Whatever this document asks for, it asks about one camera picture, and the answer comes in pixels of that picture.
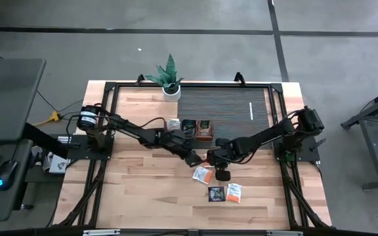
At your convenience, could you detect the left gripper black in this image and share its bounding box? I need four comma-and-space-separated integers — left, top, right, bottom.
171, 130, 207, 168

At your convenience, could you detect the purple tea packet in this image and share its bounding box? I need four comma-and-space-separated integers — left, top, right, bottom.
207, 186, 226, 203
181, 119, 197, 136

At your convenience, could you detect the brown tea packet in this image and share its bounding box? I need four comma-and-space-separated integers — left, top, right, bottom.
196, 120, 214, 138

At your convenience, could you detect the wooden three-compartment tray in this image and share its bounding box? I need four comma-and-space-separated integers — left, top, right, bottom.
163, 119, 215, 142

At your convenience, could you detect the dark ribbed mat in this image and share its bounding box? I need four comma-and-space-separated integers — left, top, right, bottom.
175, 85, 274, 150

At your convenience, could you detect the snake plant in white pot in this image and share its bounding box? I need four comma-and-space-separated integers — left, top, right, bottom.
144, 53, 185, 102

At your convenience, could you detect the white cardboard box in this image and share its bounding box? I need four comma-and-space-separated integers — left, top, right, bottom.
49, 153, 70, 174

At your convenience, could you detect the black desk base bar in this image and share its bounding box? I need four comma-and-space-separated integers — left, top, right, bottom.
23, 123, 68, 159

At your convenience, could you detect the black computer mouse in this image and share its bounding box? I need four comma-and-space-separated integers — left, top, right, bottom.
0, 159, 18, 191

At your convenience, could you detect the grey desk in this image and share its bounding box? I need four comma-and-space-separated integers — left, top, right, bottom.
0, 58, 47, 142

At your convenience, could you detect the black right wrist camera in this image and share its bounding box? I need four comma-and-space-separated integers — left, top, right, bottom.
215, 165, 232, 182

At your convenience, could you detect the black aluminium table frame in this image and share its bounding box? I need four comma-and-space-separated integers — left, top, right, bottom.
52, 81, 333, 230

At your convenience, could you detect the silver metal bracket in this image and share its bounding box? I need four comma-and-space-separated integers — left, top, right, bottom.
266, 230, 304, 236
83, 229, 121, 236

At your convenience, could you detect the yellow extension cord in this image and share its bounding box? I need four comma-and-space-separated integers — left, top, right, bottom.
34, 110, 62, 127

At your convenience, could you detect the black floor cable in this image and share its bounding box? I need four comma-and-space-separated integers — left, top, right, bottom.
36, 90, 85, 114

